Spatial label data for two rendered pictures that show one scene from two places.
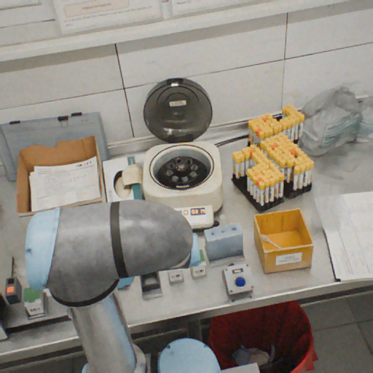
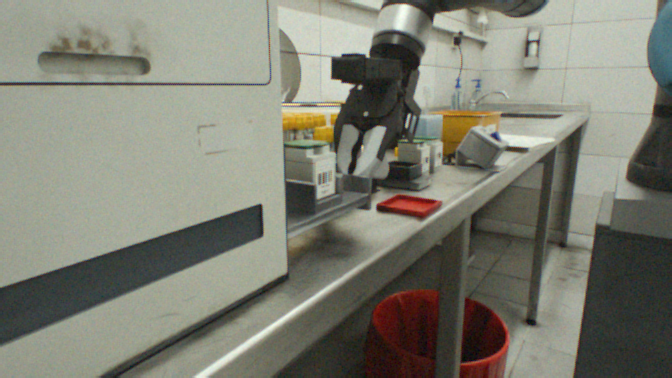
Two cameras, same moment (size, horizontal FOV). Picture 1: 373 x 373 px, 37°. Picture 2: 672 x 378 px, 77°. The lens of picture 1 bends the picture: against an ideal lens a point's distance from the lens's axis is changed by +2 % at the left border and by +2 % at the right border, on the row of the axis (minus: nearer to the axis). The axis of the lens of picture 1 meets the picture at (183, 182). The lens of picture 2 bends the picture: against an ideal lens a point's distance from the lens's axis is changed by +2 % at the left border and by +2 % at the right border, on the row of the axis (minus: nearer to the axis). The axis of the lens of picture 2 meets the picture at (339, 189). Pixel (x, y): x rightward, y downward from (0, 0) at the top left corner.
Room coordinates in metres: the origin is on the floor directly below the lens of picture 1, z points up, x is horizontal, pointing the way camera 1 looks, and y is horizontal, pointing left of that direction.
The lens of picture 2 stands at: (0.53, 0.73, 1.04)
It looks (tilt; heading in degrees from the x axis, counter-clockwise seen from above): 14 degrees down; 309
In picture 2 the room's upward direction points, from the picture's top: straight up
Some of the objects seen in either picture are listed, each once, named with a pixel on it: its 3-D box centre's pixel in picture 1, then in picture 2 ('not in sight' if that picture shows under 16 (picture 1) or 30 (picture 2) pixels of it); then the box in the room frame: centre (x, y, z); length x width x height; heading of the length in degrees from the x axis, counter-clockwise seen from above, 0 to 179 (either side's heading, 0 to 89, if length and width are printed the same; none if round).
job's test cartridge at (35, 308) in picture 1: (35, 301); (307, 175); (0.83, 0.41, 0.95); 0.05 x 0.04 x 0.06; 6
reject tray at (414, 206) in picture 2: not in sight; (409, 204); (0.81, 0.23, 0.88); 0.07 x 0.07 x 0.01; 6
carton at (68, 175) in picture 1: (64, 189); not in sight; (1.23, 0.37, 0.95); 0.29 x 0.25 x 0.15; 6
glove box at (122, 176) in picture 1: (126, 188); not in sight; (1.23, 0.18, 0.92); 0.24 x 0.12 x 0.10; 6
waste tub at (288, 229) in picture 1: (282, 240); (462, 133); (0.95, -0.25, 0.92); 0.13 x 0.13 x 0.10; 3
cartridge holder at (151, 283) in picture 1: (150, 280); (401, 174); (0.89, 0.12, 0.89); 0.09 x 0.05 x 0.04; 5
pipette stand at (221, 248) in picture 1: (224, 242); (425, 139); (0.96, -0.09, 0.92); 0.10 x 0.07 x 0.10; 98
